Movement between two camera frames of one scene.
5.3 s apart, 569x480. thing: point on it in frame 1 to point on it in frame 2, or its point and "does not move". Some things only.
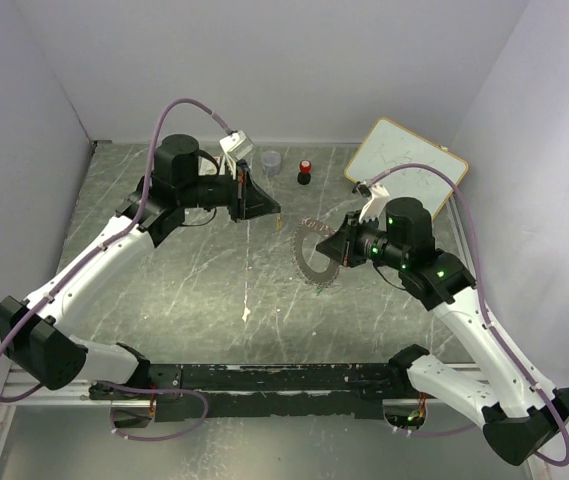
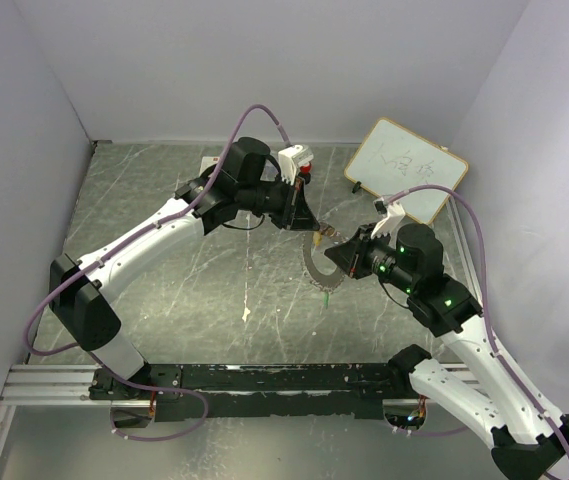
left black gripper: (247, 198) to (303, 218)
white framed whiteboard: (387, 145) does not move
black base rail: (190, 392) does not move
